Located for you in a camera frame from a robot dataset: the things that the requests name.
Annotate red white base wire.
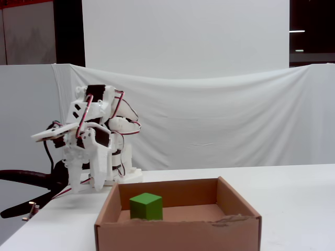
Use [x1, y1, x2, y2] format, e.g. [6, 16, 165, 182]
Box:
[51, 178, 93, 201]

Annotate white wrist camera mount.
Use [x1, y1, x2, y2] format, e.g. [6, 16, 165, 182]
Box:
[30, 122, 80, 149]

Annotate white backdrop screen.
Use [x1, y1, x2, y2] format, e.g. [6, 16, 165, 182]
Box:
[82, 0, 291, 79]

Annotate red black gripper servo wire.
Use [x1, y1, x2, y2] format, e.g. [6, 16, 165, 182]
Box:
[75, 94, 95, 139]

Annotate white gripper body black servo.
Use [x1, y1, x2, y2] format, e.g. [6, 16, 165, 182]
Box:
[61, 123, 114, 159]

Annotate wide white gripper finger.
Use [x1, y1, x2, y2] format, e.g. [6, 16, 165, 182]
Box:
[88, 145, 110, 192]

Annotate dark window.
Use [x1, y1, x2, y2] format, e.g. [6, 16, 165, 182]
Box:
[289, 0, 335, 68]

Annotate black table clamp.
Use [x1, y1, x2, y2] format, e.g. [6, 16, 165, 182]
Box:
[0, 159, 73, 222]

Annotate thin white gripper finger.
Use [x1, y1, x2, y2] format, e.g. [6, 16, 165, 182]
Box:
[64, 155, 84, 194]

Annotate red black arm servo wire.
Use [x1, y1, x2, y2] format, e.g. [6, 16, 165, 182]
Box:
[111, 89, 142, 136]

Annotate white draped cloth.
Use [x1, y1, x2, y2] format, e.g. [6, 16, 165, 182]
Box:
[51, 62, 335, 173]

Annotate white partition panel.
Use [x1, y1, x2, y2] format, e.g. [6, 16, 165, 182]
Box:
[0, 64, 65, 174]

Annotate black camera cable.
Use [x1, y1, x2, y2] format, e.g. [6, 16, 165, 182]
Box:
[42, 141, 56, 169]

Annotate grey cabinet door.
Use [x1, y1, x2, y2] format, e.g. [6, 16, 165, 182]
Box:
[0, 0, 57, 66]

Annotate brown cardboard box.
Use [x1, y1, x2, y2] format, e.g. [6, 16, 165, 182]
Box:
[94, 176, 263, 251]

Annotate green cube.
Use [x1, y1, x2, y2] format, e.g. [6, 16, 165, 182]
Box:
[129, 192, 164, 221]

